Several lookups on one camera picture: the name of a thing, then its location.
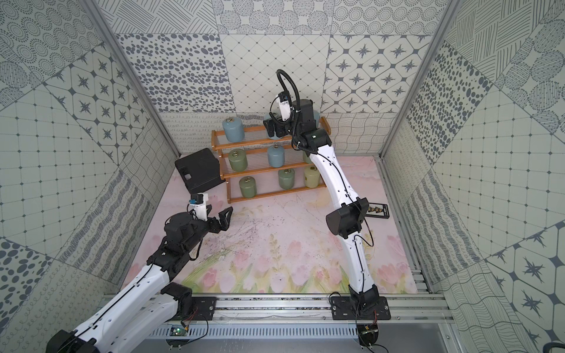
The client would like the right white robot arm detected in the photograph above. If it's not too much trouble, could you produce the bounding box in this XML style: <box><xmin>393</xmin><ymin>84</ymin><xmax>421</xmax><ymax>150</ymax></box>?
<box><xmin>263</xmin><ymin>94</ymin><xmax>380</xmax><ymax>310</ymax></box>

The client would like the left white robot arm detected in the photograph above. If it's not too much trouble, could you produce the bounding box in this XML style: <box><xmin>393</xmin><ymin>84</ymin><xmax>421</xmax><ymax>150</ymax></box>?
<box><xmin>46</xmin><ymin>204</ymin><xmax>233</xmax><ymax>352</ymax></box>

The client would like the wooden three-tier shelf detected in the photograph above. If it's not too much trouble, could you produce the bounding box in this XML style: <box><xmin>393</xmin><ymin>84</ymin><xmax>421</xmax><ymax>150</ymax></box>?
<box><xmin>211</xmin><ymin>126</ymin><xmax>313</xmax><ymax>204</ymax></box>

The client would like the green canister middle right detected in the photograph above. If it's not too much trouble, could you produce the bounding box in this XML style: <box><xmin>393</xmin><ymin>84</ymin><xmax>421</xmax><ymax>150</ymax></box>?
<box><xmin>303</xmin><ymin>151</ymin><xmax>313</xmax><ymax>164</ymax></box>

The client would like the green canister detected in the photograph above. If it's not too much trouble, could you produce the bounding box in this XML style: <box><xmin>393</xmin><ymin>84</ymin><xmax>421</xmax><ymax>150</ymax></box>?
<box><xmin>303</xmin><ymin>151</ymin><xmax>313</xmax><ymax>164</ymax></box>
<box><xmin>228</xmin><ymin>149</ymin><xmax>248</xmax><ymax>172</ymax></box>
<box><xmin>239</xmin><ymin>176</ymin><xmax>257</xmax><ymax>199</ymax></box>
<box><xmin>278</xmin><ymin>169</ymin><xmax>295</xmax><ymax>190</ymax></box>

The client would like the green canister bottom left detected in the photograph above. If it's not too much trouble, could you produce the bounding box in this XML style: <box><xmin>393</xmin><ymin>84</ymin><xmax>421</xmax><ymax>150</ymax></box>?
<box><xmin>239</xmin><ymin>176</ymin><xmax>257</xmax><ymax>199</ymax></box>

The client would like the pale yellow canister bottom right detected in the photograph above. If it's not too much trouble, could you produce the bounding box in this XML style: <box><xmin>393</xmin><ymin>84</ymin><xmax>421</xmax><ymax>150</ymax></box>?
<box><xmin>304</xmin><ymin>166</ymin><xmax>320</xmax><ymax>188</ymax></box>

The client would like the green canister bottom centre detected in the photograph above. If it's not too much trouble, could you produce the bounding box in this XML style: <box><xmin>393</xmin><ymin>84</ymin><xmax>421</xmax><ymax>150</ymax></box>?
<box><xmin>278</xmin><ymin>169</ymin><xmax>295</xmax><ymax>190</ymax></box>

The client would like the green canister middle left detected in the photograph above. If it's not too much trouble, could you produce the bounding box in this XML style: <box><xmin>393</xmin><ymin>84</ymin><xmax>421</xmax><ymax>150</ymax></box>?
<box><xmin>228</xmin><ymin>149</ymin><xmax>248</xmax><ymax>172</ymax></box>

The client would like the black plastic case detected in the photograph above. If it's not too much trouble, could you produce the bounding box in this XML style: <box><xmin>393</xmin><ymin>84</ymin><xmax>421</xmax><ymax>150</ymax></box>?
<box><xmin>175</xmin><ymin>148</ymin><xmax>225</xmax><ymax>194</ymax></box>

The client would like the black terminal board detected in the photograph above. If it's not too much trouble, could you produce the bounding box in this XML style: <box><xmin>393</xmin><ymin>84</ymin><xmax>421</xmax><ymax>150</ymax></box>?
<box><xmin>366</xmin><ymin>202</ymin><xmax>390</xmax><ymax>219</ymax></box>

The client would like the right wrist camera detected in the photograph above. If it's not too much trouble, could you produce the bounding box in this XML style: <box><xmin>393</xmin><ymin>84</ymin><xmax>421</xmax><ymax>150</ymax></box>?
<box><xmin>277</xmin><ymin>91</ymin><xmax>292</xmax><ymax>121</ymax></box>

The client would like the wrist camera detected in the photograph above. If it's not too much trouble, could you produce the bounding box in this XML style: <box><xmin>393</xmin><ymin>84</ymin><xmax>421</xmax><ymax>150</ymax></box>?
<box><xmin>277</xmin><ymin>91</ymin><xmax>292</xmax><ymax>121</ymax></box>
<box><xmin>187</xmin><ymin>193</ymin><xmax>208</xmax><ymax>221</ymax></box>

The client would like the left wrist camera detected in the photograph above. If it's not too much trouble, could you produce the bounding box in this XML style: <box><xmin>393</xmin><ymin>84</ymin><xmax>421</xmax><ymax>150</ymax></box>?
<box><xmin>187</xmin><ymin>193</ymin><xmax>208</xmax><ymax>221</ymax></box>

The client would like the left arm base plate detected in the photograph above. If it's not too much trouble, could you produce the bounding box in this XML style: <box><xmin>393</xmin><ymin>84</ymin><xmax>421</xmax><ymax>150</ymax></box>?
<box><xmin>175</xmin><ymin>297</ymin><xmax>218</xmax><ymax>321</ymax></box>

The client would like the aluminium mounting rail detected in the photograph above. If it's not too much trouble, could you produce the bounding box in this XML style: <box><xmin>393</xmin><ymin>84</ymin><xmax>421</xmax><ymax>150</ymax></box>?
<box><xmin>194</xmin><ymin>294</ymin><xmax>455</xmax><ymax>324</ymax></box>

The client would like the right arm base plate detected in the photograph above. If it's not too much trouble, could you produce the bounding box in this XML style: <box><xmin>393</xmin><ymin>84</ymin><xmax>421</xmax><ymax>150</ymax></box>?
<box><xmin>329</xmin><ymin>296</ymin><xmax>391</xmax><ymax>322</ymax></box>

